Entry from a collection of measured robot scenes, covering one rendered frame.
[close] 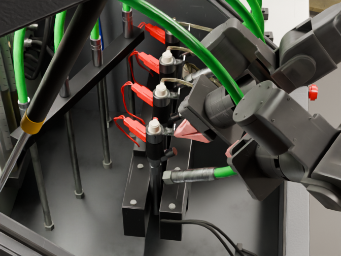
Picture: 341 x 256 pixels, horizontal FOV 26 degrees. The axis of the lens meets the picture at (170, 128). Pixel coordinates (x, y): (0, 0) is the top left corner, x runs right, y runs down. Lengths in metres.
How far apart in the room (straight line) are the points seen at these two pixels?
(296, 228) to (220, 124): 0.28
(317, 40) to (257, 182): 0.20
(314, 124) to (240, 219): 0.65
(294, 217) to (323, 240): 1.16
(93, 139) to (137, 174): 0.28
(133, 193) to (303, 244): 0.29
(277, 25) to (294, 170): 0.79
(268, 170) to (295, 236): 0.39
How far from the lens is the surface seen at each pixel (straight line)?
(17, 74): 1.10
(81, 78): 1.25
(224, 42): 0.97
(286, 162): 0.81
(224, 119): 1.03
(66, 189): 1.44
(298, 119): 0.76
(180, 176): 1.04
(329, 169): 0.72
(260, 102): 0.76
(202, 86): 1.06
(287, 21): 1.57
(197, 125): 1.05
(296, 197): 1.28
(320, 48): 0.96
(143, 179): 1.25
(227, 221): 1.39
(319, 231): 2.43
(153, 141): 1.14
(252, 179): 0.87
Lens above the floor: 1.95
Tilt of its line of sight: 47 degrees down
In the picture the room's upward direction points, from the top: straight up
